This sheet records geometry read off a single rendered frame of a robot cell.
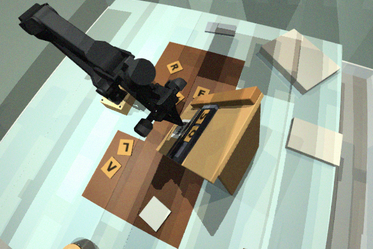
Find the grey cylinder with tan lid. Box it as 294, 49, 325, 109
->
63, 239, 95, 249

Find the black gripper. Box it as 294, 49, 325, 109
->
134, 78, 187, 138

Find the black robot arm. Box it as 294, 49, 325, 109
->
18, 3, 180, 113

